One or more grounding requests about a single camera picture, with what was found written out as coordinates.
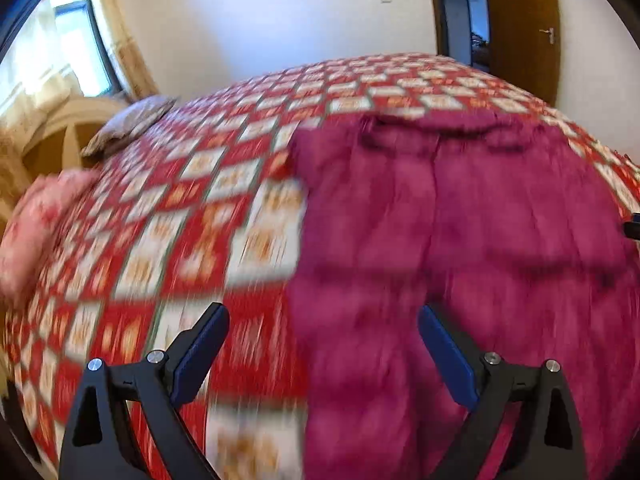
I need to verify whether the magenta puffer jacket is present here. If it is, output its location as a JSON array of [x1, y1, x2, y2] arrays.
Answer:
[[288, 110, 639, 479]]

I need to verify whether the pink folded blanket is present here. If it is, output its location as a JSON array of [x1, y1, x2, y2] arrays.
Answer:
[[1, 168, 100, 309]]

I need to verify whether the brown wooden door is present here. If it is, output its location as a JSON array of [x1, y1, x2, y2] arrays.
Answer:
[[487, 0, 561, 105]]

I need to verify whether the red checkered bedspread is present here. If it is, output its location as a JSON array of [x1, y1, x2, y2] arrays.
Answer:
[[3, 53, 639, 479]]

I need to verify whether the cream wooden headboard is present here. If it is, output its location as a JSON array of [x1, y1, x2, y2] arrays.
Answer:
[[1, 98, 129, 231]]

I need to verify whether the grey plaid pillow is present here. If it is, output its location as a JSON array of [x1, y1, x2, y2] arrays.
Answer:
[[80, 94, 178, 158]]

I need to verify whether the right beige curtain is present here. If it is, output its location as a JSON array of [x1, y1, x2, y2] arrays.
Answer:
[[91, 0, 158, 102]]

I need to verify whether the metal door handle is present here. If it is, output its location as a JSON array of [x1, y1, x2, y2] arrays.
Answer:
[[539, 27, 555, 44]]

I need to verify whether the window with dark frame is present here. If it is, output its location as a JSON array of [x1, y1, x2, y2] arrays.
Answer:
[[1, 0, 122, 110]]

